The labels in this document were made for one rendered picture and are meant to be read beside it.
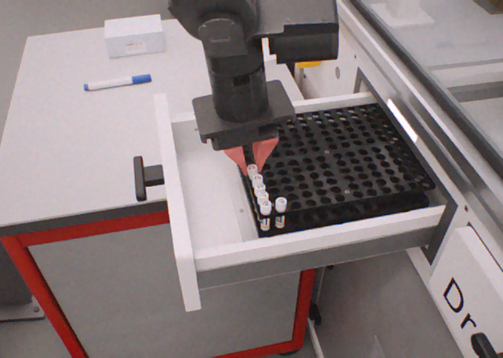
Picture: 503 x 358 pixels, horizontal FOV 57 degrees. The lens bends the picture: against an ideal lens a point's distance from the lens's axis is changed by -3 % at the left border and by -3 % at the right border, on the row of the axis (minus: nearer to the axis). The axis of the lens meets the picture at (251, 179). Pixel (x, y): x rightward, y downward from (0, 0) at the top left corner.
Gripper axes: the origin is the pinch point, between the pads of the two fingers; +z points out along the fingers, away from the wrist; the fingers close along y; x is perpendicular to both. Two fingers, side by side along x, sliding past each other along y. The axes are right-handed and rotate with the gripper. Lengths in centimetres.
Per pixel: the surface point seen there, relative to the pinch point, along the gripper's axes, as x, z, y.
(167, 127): 8.4, -1.9, -8.9
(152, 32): 58, 10, -10
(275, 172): 0.0, 2.1, 2.8
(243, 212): -1.1, 6.8, -2.0
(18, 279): 50, 72, -68
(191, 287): -12.2, 3.4, -9.8
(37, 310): 44, 83, -67
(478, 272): -20.3, 1.8, 18.4
